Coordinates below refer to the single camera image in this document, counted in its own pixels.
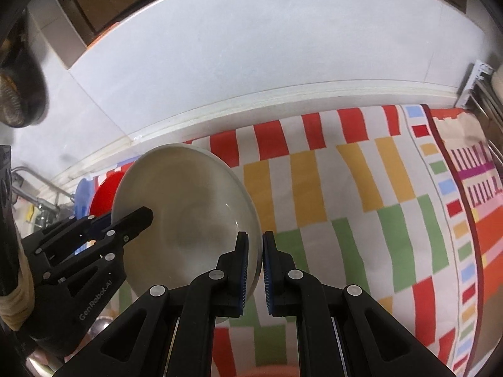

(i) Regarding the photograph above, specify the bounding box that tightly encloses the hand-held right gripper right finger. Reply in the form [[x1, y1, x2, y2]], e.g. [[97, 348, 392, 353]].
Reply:
[[261, 231, 452, 377]]

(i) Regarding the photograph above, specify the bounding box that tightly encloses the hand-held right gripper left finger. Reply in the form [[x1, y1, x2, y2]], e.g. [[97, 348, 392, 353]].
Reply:
[[51, 231, 250, 377]]

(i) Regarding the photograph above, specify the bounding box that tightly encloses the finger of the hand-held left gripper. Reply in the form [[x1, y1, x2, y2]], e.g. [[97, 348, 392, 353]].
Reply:
[[21, 214, 114, 258], [35, 206, 154, 279]]

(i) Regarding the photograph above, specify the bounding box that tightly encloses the cream bowl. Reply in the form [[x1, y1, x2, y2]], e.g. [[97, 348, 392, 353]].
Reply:
[[111, 143, 262, 325]]

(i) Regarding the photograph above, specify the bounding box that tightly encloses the blue plastic dish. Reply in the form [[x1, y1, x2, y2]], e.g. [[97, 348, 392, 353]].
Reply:
[[74, 177, 99, 221]]

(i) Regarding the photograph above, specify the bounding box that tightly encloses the red bowl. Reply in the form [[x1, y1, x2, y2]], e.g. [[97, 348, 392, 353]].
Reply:
[[90, 171, 132, 221]]

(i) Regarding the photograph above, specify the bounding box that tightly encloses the colourful checked table mat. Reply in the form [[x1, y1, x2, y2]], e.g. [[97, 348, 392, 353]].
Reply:
[[114, 104, 472, 377]]

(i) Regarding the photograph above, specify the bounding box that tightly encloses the dark round appliance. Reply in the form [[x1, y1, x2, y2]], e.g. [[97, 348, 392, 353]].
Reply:
[[0, 19, 50, 128]]

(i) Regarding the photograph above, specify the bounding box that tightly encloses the brown wooden cabinet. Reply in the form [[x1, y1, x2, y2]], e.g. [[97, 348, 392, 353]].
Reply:
[[51, 0, 221, 48]]

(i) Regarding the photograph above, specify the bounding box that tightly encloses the pink striped placemat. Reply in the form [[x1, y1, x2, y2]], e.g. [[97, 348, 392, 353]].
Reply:
[[422, 104, 503, 374]]

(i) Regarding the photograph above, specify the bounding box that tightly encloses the metal dish rack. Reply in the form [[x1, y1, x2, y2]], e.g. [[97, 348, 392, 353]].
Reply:
[[456, 60, 503, 158]]

